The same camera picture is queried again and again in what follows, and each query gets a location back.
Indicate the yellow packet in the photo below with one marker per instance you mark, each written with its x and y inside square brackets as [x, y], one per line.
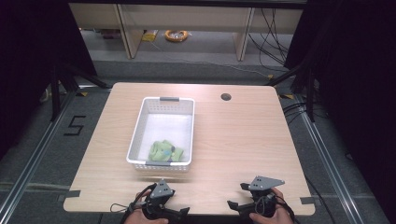
[150, 36]

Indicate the person's left hand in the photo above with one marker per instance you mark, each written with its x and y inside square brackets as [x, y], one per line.
[146, 221]

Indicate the dark curtain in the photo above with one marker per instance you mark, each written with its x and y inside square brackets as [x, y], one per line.
[28, 62]
[358, 93]

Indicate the grey tape strip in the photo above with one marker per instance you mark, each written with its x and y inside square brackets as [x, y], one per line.
[73, 193]
[307, 200]

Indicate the plain green mitten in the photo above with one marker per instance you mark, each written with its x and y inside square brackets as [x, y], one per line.
[154, 151]

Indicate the black metal stand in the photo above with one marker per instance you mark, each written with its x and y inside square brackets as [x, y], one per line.
[310, 93]
[55, 93]

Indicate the green mitten with blue patch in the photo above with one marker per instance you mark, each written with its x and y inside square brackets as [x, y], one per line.
[169, 152]

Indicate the dark box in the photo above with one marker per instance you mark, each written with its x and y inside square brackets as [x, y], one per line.
[112, 33]

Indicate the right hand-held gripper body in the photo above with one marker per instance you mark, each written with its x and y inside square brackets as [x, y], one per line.
[263, 202]

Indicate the person's right hand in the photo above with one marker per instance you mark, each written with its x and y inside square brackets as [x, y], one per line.
[281, 214]

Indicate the metal floor rail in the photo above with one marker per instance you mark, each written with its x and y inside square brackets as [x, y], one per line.
[37, 155]
[327, 161]

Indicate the white plastic basket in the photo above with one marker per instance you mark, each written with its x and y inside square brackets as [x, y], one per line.
[163, 127]

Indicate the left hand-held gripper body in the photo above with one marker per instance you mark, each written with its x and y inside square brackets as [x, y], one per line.
[160, 194]

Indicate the light wooden shelf unit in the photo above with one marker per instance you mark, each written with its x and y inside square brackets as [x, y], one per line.
[130, 37]

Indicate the yellow black floor tape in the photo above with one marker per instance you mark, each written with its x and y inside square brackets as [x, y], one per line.
[287, 96]

